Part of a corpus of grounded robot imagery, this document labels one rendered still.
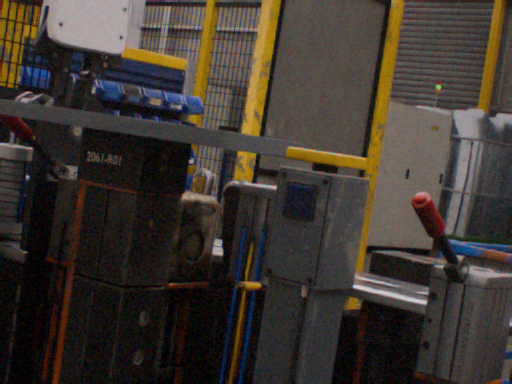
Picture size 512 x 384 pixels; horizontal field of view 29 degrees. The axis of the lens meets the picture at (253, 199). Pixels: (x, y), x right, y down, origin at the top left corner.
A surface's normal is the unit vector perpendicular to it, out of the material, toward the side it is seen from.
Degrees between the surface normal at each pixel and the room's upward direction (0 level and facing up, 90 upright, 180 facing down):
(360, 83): 90
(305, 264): 90
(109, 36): 90
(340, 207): 90
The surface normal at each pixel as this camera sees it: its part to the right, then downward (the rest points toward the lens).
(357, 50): 0.74, 0.14
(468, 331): -0.60, -0.05
